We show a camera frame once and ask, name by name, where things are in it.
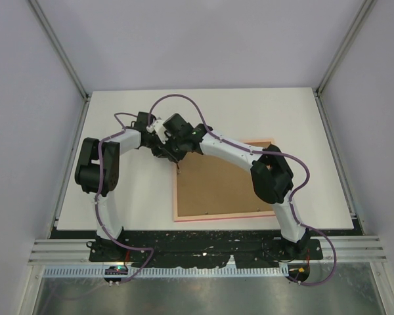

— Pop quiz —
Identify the pink picture frame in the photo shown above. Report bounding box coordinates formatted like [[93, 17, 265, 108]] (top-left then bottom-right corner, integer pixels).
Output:
[[172, 139, 278, 222]]

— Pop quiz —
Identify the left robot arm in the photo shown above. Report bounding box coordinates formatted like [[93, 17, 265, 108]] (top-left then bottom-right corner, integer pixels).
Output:
[[74, 112, 159, 261]]

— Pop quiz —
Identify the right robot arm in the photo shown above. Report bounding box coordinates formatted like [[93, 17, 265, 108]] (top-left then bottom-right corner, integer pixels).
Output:
[[155, 114, 310, 259]]

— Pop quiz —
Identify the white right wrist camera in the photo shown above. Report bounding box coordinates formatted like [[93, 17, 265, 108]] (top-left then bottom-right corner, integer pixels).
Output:
[[146, 119, 168, 144]]

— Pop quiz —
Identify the brown frame backing board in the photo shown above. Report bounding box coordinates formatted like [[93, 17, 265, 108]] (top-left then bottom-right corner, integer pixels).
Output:
[[177, 141, 276, 217]]

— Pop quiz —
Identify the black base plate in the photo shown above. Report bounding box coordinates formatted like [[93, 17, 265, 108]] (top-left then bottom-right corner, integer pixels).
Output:
[[86, 230, 324, 269]]

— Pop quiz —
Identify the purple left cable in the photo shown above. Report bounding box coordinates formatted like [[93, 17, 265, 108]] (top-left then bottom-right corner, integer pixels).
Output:
[[93, 112, 155, 285]]

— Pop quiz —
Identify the slotted cable duct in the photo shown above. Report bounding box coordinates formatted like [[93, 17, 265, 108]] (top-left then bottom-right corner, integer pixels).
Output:
[[43, 264, 288, 278]]

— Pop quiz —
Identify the left aluminium frame post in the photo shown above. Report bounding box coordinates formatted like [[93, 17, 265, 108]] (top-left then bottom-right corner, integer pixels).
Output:
[[26, 0, 89, 101]]

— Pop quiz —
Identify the aluminium frame post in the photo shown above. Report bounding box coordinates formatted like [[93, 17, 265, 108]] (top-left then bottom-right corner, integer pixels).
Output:
[[26, 0, 89, 101], [314, 0, 377, 96]]

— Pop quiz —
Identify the right aluminium frame post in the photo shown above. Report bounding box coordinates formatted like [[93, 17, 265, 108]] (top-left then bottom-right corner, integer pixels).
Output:
[[314, 0, 377, 96]]

